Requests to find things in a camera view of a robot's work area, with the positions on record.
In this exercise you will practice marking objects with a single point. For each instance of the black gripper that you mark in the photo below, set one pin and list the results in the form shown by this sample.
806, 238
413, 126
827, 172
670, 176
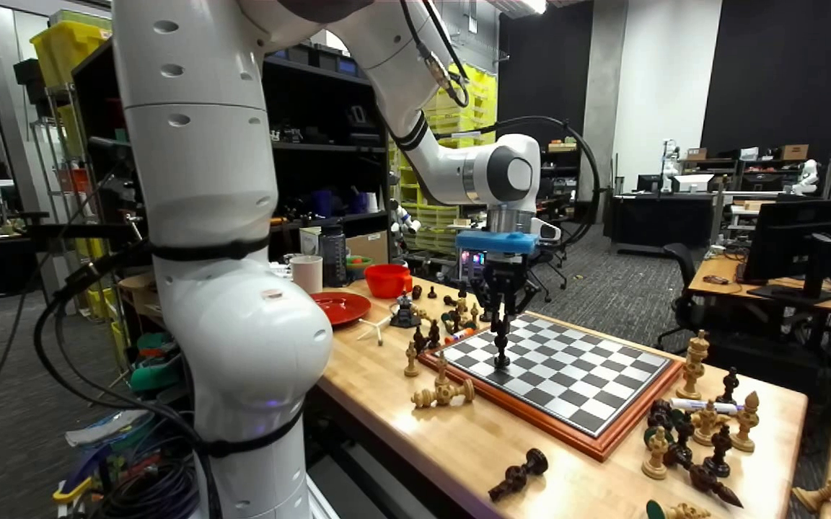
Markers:
503, 277

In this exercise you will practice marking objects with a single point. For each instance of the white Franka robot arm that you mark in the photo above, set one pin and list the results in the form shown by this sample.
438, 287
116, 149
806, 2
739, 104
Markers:
203, 145

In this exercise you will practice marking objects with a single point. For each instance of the dark wooden chess piece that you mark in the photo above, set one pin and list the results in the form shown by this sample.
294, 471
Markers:
729, 385
449, 322
670, 422
421, 334
432, 290
721, 449

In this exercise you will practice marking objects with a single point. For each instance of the black office chair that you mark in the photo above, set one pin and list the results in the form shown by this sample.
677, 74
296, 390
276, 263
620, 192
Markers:
553, 261
686, 290

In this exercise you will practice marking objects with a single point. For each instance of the light wooden pawn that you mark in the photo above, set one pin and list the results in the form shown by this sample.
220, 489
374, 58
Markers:
656, 455
439, 365
412, 361

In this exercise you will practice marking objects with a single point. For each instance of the red plastic bowl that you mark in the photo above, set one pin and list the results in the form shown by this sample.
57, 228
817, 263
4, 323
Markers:
389, 282

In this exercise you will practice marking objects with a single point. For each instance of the cardboard box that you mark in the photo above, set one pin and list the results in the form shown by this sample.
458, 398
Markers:
369, 250

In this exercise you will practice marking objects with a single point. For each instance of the dark chess piece lying down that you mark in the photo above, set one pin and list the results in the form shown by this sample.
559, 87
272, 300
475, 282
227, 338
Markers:
517, 475
713, 482

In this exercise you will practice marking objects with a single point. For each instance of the red plate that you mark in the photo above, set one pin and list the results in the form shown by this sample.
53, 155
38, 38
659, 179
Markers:
338, 309

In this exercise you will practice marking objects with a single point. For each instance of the dark grey bottle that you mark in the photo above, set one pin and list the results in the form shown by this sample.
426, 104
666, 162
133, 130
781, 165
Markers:
334, 254

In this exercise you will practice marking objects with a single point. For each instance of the tall light wooden chess piece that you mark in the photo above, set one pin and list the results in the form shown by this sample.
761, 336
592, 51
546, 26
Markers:
693, 361

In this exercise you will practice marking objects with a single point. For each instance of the white cup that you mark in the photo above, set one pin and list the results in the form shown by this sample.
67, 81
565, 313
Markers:
308, 273

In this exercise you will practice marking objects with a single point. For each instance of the yellow bin rack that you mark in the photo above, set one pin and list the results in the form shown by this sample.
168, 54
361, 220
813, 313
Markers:
478, 104

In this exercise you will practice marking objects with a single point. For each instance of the black shelving unit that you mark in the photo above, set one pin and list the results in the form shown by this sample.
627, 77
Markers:
330, 175

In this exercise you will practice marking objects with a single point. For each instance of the small white stick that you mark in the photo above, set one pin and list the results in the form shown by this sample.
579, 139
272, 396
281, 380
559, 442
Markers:
724, 406

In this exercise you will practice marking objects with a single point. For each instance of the green topped chess piece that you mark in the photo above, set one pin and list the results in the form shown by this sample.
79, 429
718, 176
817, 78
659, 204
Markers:
654, 508

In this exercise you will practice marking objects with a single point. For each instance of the wooden office desk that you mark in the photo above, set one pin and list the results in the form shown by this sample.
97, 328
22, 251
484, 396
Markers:
764, 290

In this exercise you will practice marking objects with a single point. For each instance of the black computer monitor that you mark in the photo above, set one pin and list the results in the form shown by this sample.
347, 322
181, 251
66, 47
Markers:
791, 240

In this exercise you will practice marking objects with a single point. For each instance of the green item under table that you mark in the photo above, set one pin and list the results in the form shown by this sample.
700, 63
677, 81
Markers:
152, 375

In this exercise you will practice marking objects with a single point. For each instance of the yellow storage bin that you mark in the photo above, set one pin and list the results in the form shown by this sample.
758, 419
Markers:
71, 47

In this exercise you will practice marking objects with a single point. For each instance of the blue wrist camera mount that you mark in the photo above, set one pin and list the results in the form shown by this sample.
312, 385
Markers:
497, 243

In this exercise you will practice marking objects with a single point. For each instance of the checkered chessboard with red frame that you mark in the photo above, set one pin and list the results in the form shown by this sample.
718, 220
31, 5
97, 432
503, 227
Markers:
562, 375

